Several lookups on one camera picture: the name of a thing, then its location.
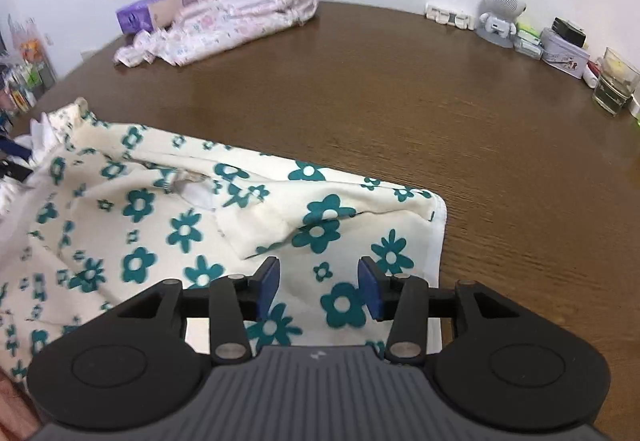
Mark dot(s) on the colourful items on shelf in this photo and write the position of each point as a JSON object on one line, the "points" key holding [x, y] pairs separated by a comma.
{"points": [[25, 71]]}

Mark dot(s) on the white small packet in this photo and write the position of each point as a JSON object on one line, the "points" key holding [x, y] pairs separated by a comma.
{"points": [[527, 48]]}

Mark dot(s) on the white power strip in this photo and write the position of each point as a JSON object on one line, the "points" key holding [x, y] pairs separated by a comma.
{"points": [[447, 16]]}

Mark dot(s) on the white robot figurine speaker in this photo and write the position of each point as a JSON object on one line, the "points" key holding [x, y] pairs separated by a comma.
{"points": [[502, 1]]}

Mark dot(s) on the green small packet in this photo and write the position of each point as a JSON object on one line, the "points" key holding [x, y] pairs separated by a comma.
{"points": [[529, 31]]}

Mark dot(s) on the pink floral garment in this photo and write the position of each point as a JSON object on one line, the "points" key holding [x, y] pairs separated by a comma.
{"points": [[225, 26]]}

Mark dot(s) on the clear glass cup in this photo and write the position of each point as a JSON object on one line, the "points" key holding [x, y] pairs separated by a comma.
{"points": [[612, 91]]}

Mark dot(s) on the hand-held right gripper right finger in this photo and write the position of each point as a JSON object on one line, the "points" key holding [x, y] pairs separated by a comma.
{"points": [[370, 291]]}

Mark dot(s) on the cream dress with green flowers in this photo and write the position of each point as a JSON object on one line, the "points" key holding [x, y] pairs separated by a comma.
{"points": [[150, 221]]}

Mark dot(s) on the purple tissue pack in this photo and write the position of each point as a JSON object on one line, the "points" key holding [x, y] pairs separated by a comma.
{"points": [[135, 13]]}

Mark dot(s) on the black power adapter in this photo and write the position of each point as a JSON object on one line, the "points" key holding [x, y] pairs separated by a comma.
{"points": [[570, 31]]}

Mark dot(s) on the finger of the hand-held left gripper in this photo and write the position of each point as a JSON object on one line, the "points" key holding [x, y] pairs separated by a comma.
{"points": [[15, 148]]}

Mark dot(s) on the white red lip balm tube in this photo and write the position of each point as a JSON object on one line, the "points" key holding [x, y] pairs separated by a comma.
{"points": [[590, 76]]}

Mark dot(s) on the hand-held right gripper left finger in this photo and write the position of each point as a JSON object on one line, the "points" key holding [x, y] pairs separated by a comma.
{"points": [[267, 288]]}

